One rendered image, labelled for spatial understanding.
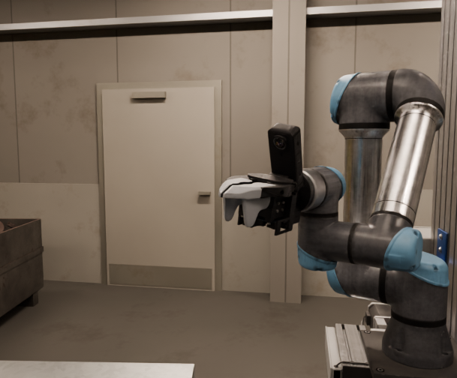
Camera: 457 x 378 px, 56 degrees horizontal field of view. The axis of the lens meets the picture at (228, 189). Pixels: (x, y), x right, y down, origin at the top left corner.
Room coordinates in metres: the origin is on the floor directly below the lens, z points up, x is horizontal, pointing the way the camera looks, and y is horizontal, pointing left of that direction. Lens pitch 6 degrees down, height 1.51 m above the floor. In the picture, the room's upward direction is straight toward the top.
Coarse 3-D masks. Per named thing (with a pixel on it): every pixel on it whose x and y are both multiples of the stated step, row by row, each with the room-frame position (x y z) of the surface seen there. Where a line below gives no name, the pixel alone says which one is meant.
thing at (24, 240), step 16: (0, 224) 3.85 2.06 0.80; (16, 224) 4.15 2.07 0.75; (32, 224) 3.98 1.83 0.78; (0, 240) 3.44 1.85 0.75; (16, 240) 3.68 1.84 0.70; (32, 240) 3.97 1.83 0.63; (0, 256) 3.42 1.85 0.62; (16, 256) 3.66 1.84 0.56; (32, 256) 3.94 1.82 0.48; (0, 272) 3.40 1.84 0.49; (16, 272) 3.65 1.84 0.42; (32, 272) 3.94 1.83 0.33; (0, 288) 3.40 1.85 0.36; (16, 288) 3.64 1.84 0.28; (32, 288) 3.92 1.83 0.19; (0, 304) 3.39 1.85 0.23; (16, 304) 3.62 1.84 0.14; (32, 304) 3.95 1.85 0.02
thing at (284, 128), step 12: (276, 132) 0.65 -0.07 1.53; (288, 132) 0.64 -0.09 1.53; (300, 132) 0.65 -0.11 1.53; (276, 144) 0.65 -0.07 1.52; (288, 144) 0.65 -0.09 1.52; (300, 144) 0.66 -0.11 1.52; (276, 156) 0.67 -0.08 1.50; (288, 156) 0.66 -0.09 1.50; (300, 156) 0.67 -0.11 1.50; (276, 168) 0.69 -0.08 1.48; (288, 168) 0.67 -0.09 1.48; (300, 168) 0.68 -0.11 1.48; (300, 180) 0.69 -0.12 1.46
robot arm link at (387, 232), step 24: (408, 72) 0.94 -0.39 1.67; (408, 96) 0.91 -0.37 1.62; (432, 96) 0.89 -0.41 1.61; (408, 120) 0.87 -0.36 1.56; (432, 120) 0.87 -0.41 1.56; (408, 144) 0.83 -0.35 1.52; (384, 168) 0.84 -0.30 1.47; (408, 168) 0.80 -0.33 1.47; (384, 192) 0.78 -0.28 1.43; (408, 192) 0.77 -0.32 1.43; (384, 216) 0.74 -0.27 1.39; (408, 216) 0.74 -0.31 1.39; (360, 240) 0.73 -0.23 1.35; (384, 240) 0.71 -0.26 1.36; (408, 240) 0.69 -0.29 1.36; (360, 264) 0.75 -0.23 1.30; (384, 264) 0.71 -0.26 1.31; (408, 264) 0.69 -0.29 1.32
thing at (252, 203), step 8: (248, 184) 0.59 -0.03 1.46; (256, 184) 0.60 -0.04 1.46; (264, 184) 0.61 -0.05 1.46; (272, 184) 0.62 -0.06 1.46; (224, 192) 0.56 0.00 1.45; (232, 192) 0.56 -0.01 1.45; (240, 192) 0.57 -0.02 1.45; (248, 192) 0.57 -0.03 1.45; (256, 192) 0.58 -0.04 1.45; (248, 200) 0.58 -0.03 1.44; (256, 200) 0.59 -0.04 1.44; (264, 200) 0.61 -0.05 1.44; (248, 208) 0.58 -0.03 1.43; (256, 208) 0.60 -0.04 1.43; (264, 208) 0.62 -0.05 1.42; (248, 216) 0.59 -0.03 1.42; (256, 216) 0.60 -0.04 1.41; (248, 224) 0.59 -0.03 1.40
